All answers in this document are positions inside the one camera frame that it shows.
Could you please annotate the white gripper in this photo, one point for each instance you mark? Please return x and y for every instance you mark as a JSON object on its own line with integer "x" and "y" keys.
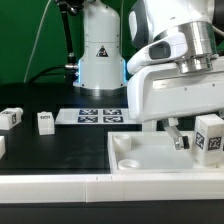
{"x": 161, "y": 91}

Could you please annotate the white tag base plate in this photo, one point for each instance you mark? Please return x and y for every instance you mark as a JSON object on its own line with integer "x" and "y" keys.
{"x": 96, "y": 116}

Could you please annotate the white U-shaped fence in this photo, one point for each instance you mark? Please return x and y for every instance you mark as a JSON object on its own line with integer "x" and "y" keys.
{"x": 110, "y": 188}

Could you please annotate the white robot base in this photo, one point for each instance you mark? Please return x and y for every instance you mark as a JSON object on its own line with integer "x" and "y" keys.
{"x": 102, "y": 70}

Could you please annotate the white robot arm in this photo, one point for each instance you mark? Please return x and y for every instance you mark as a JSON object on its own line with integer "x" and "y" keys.
{"x": 198, "y": 20}

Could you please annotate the white square tabletop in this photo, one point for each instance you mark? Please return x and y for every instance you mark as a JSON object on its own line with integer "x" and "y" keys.
{"x": 152, "y": 152}

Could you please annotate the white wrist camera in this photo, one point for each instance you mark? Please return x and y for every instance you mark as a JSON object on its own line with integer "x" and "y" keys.
{"x": 170, "y": 48}

